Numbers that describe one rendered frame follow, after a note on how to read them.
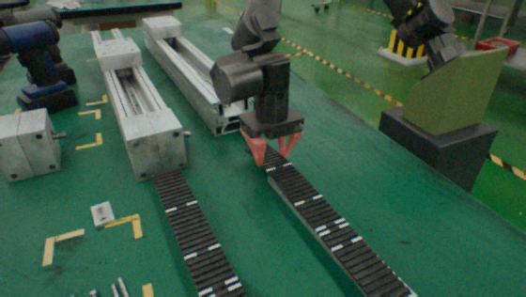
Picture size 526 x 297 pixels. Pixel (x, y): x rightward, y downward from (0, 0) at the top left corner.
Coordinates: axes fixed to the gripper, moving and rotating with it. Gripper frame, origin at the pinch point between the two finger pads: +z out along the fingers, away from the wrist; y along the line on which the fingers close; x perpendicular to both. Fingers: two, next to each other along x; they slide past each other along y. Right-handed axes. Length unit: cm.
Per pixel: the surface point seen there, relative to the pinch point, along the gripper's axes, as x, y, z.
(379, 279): 29.8, 0.8, 0.0
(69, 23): -206, 32, 12
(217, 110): -17.8, 3.7, -3.2
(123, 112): -22.4, 22.6, -5.2
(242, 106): -17.7, -2.4, -2.8
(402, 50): -197, -271, 69
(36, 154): -20.2, 39.7, -1.3
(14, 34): -49, 40, -17
